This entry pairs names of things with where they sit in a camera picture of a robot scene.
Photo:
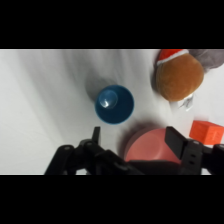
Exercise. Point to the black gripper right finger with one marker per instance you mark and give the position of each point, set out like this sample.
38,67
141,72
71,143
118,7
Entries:
196,158

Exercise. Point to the pink bowl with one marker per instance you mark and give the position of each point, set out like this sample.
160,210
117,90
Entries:
148,146

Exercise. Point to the orange block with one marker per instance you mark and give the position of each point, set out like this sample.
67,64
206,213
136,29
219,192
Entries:
206,131

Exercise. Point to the orange and grey plush toy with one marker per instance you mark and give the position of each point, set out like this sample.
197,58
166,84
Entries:
178,76

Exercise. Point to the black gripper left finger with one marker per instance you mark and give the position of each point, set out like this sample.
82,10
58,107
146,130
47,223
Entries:
96,158

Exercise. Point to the blue plastic cup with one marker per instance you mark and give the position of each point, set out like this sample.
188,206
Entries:
116,106

